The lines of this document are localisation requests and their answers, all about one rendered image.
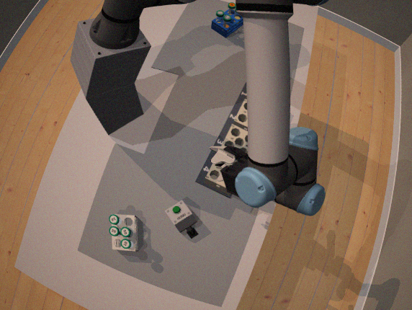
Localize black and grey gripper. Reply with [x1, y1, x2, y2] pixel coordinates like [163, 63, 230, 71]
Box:
[210, 146, 248, 197]

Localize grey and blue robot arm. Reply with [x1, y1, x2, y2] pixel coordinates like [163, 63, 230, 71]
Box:
[89, 0, 328, 216]

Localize blue tube rack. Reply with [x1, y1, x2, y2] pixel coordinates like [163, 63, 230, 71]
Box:
[211, 11, 243, 37]

